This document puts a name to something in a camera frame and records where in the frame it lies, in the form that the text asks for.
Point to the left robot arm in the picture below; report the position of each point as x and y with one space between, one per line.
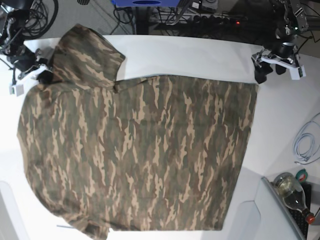
292 21

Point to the green tape roll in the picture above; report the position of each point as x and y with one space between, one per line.
301 176

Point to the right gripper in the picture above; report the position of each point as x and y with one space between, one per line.
29 65

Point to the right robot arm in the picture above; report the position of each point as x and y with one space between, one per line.
20 21

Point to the black power strip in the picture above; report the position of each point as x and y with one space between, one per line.
164 17

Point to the camouflage t-shirt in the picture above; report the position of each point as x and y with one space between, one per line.
155 153

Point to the clear plastic bottle red cap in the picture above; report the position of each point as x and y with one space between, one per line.
293 195

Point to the blue box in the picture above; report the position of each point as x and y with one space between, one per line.
146 3

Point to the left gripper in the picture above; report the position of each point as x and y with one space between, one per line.
285 57

